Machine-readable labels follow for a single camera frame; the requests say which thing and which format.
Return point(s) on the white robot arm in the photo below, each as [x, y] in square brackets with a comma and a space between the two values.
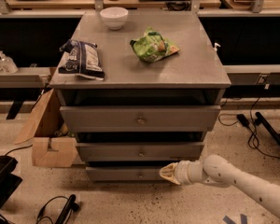
[216, 171]

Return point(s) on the grey bottom drawer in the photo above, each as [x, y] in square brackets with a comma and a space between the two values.
[123, 174]

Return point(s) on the blue floor tape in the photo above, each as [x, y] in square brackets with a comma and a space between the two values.
[240, 219]

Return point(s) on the clear sanitizer bottle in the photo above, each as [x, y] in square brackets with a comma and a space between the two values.
[7, 63]

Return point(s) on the dark blue snack bag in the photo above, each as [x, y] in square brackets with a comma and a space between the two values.
[83, 60]

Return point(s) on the black stand leg right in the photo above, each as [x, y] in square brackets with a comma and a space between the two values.
[261, 120]

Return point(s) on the grey top drawer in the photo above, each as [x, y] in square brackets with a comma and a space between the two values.
[102, 119]

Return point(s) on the brown cardboard box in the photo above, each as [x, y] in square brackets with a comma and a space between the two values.
[51, 147]

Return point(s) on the white ceramic bowl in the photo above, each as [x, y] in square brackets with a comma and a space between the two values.
[114, 17]

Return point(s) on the white pump bottle top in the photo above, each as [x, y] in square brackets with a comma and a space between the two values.
[216, 46]

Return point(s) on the green chip bag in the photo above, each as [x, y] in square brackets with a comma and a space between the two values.
[152, 46]

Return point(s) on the grey drawer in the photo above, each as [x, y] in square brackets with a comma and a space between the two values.
[164, 151]
[102, 119]
[123, 174]

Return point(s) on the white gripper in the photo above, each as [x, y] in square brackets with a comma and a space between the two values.
[182, 172]

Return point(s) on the grey drawer cabinet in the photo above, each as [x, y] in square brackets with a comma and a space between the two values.
[193, 76]

